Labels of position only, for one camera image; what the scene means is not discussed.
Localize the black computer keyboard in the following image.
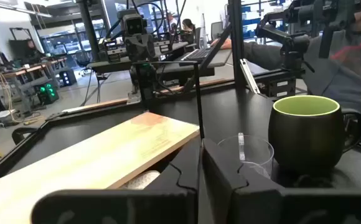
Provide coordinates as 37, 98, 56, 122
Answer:
179, 46, 214, 67

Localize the black labelled base box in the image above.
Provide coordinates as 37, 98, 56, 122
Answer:
254, 70, 306, 99

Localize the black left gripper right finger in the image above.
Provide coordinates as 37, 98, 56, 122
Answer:
202, 138, 361, 224

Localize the person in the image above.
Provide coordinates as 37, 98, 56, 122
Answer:
23, 39, 46, 65
165, 11, 178, 34
210, 0, 361, 135
180, 17, 197, 44

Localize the white waffle cloth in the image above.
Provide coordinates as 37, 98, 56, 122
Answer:
123, 169, 161, 190

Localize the grey desk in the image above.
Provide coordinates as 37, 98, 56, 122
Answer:
155, 48, 233, 75

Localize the black vertical rig post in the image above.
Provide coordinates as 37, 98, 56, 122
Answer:
228, 0, 247, 90

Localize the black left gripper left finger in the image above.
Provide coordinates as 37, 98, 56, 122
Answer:
30, 138, 202, 224

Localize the computer with green lights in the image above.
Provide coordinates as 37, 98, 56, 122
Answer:
36, 82, 60, 106

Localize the black mug green inside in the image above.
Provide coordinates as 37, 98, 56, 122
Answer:
267, 95, 361, 175

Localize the clear glass mug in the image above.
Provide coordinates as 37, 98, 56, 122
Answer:
217, 133, 275, 180

